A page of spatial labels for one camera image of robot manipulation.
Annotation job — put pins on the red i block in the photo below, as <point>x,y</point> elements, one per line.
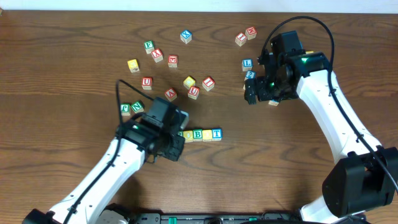
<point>208,83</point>
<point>240,39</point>

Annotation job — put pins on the green F block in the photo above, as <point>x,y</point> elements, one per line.
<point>149,46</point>

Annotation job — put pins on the red E block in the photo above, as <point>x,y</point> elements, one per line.
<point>173,61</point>

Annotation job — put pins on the green J block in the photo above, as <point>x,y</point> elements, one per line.
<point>125,109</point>

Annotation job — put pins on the yellow block far left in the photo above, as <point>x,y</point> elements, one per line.
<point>133,65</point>

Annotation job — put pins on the red u block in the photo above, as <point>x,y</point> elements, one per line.
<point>193,92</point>
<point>147,83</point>

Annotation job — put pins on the red X block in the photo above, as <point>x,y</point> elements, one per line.
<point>157,55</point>

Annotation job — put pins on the red I block top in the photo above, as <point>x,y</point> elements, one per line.
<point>240,39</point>

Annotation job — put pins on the yellow block centre left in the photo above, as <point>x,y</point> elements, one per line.
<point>189,82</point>

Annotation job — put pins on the red W block top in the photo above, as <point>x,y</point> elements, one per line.
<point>250,33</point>

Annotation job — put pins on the red A block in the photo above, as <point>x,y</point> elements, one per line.
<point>171,94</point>

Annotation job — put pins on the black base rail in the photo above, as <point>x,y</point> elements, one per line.
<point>115,213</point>

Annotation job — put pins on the blue P block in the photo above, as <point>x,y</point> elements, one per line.
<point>273,102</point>

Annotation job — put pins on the red U block left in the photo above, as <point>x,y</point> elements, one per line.
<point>147,83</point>

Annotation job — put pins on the yellow O block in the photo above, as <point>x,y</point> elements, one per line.
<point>188,135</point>
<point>207,135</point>

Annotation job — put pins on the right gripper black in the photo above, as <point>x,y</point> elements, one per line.
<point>259,92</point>

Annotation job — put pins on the red I block left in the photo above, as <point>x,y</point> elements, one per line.
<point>208,83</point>

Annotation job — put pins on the blue T block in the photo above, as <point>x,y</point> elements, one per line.
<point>217,134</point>

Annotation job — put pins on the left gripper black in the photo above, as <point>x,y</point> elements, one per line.
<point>173,149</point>

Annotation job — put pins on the blue X block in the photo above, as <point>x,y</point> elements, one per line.
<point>186,36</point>

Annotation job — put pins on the green B block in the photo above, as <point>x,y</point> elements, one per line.
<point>197,134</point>

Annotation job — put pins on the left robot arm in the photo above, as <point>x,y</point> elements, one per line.
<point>126,154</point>

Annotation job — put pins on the green N block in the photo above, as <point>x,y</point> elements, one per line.
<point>137,107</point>

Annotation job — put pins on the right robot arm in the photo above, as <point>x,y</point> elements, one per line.
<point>365,172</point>

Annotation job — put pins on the blue L block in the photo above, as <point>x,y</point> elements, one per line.
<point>247,64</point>

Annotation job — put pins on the red U block centre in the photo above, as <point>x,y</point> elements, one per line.
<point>193,92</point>

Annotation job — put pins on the blue 2 block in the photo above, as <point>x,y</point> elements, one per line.
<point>250,75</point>

